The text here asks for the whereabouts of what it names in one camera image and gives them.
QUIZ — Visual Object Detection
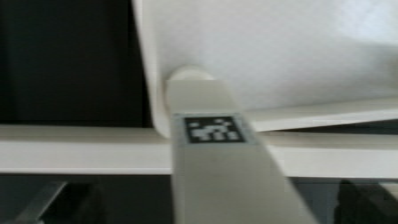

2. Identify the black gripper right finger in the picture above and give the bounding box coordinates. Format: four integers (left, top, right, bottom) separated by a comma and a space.
334, 180, 398, 224

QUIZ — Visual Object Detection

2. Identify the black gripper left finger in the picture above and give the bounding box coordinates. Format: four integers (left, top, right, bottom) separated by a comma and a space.
11, 181, 107, 224

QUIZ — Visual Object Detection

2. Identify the white desk leg block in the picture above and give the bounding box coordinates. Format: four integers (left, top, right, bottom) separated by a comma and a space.
167, 67, 318, 224

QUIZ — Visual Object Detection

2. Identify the white desk top tray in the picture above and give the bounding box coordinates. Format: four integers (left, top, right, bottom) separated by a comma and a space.
130, 0, 398, 132

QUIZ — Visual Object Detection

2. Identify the white front fence bar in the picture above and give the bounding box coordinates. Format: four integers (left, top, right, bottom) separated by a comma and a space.
0, 125, 398, 179

